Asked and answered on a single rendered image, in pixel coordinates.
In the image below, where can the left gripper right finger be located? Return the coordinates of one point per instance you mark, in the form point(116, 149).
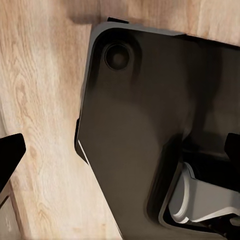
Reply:
point(232, 149)

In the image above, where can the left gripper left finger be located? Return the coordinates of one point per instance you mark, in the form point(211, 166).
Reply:
point(12, 149)

